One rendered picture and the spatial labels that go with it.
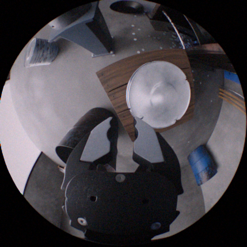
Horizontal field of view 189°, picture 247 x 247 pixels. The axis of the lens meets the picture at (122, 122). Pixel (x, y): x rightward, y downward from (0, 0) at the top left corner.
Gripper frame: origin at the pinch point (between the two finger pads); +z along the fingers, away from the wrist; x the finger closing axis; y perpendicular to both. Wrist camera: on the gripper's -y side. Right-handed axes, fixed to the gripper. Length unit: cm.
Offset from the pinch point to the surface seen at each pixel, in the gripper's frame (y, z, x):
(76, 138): 16.6, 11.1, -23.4
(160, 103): 2.7, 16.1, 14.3
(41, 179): 233, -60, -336
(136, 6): -96, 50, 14
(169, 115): 8.0, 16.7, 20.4
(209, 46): -31, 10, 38
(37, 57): -47, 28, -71
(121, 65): -11.1, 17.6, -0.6
